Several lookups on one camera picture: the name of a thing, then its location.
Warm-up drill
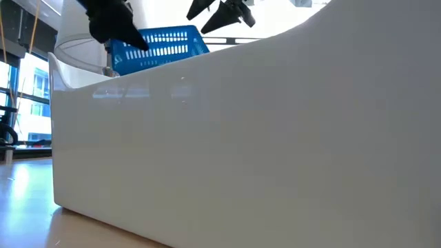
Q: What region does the white plastic basket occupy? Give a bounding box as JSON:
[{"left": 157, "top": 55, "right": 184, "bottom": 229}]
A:
[{"left": 47, "top": 0, "right": 441, "bottom": 248}]

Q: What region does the black chair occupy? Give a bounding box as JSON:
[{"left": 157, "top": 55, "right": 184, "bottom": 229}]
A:
[{"left": 0, "top": 105, "right": 19, "bottom": 165}]

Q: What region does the yellow cable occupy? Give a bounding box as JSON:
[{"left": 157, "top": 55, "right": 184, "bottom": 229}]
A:
[{"left": 28, "top": 0, "right": 41, "bottom": 54}]

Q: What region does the blue perforated plastic basket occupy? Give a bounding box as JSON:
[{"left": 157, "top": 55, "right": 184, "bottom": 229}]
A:
[{"left": 109, "top": 24, "right": 210, "bottom": 77}]

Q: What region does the dark window frame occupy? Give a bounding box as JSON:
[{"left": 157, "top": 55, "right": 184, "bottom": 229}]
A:
[{"left": 0, "top": 48, "right": 53, "bottom": 149}]

